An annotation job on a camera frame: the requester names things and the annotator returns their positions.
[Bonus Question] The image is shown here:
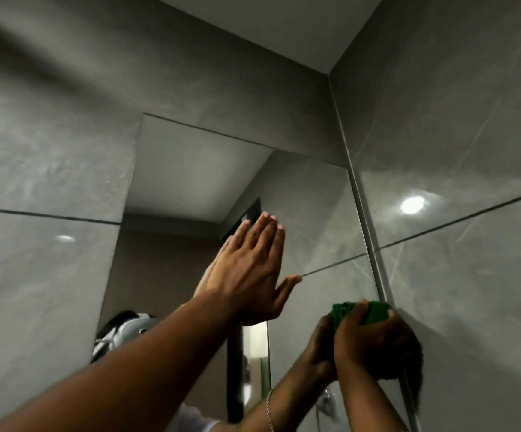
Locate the person's left hand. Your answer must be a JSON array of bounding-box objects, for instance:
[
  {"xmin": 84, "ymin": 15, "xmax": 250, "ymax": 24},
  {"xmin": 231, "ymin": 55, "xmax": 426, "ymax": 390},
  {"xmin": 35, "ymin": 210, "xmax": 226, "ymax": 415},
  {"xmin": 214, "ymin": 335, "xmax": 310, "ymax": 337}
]
[{"xmin": 201, "ymin": 212, "xmax": 304, "ymax": 327}]

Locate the person's right hand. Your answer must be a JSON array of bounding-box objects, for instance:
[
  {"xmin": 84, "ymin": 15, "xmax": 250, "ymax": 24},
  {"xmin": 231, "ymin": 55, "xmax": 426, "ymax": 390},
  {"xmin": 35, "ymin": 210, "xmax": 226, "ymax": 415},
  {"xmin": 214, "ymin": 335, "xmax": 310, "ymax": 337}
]
[{"xmin": 334, "ymin": 300, "xmax": 416, "ymax": 381}]

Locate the green cleaning cloth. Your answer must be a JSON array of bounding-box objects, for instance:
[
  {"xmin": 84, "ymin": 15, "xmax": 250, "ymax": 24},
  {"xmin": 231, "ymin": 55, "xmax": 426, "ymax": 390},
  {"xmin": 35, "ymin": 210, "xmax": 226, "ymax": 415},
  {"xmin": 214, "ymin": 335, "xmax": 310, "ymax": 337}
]
[{"xmin": 331, "ymin": 301, "xmax": 394, "ymax": 332}]

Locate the person's right forearm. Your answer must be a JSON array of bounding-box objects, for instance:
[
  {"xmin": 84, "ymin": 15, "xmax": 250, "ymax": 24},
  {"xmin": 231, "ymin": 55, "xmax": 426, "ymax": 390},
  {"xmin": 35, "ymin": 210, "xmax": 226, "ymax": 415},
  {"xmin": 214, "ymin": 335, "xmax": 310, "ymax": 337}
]
[{"xmin": 335, "ymin": 365, "xmax": 410, "ymax": 432}]

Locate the person's left forearm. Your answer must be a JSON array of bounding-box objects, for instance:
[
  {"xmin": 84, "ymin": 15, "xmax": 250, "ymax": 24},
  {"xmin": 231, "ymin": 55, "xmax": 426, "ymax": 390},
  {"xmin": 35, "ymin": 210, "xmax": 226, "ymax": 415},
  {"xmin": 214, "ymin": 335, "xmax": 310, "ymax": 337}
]
[{"xmin": 0, "ymin": 290, "xmax": 243, "ymax": 432}]

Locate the frameless wall mirror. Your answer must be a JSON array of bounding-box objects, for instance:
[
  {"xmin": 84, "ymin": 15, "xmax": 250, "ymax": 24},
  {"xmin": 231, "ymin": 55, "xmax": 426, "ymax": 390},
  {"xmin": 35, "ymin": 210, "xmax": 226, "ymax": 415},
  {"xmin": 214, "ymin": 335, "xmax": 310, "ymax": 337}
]
[{"xmin": 91, "ymin": 113, "xmax": 423, "ymax": 432}]

